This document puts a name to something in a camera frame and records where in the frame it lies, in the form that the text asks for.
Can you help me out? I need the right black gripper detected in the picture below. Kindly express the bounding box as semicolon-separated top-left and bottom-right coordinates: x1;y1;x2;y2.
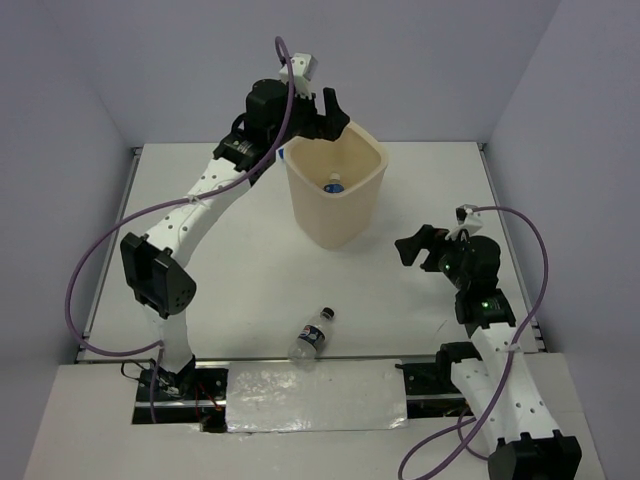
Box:
394;223;472;290

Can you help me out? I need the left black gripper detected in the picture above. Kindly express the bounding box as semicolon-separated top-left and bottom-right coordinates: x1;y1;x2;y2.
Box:
269;83;349;148

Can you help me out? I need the blue label plastic bottle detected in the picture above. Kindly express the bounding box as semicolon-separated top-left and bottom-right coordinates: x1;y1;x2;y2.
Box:
323;172;345;194

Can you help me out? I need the black cap pepsi bottle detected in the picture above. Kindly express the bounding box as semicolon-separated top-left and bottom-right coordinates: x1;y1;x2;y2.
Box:
288;307;335;368

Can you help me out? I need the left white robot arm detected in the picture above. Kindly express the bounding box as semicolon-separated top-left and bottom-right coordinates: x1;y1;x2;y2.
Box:
120;79;350;399

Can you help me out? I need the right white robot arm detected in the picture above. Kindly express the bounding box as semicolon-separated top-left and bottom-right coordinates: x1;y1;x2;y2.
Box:
395;225;582;479

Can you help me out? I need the beige plastic bin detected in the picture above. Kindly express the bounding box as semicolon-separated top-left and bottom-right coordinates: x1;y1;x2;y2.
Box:
283;121;389;250

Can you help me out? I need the silver foil sheet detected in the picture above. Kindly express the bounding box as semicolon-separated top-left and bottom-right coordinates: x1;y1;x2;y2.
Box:
225;359;408;433

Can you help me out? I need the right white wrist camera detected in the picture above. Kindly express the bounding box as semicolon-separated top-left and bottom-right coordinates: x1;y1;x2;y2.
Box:
445;204;484;241

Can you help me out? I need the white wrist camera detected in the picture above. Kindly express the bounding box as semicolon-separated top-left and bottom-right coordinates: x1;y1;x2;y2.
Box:
290;53;318;99
445;204;484;241

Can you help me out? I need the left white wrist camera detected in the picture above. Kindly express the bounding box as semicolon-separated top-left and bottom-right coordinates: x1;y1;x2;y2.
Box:
290;53;318;99

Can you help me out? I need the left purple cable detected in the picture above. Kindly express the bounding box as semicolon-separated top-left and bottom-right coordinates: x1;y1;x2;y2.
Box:
66;35;300;421

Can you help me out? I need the purple cable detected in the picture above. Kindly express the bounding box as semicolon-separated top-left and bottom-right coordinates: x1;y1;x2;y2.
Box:
66;35;300;421
398;205;550;480

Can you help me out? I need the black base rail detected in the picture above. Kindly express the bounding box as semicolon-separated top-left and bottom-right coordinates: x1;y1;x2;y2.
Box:
131;357;467;434

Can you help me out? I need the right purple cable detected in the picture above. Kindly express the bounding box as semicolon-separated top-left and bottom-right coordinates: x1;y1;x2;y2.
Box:
398;205;550;480

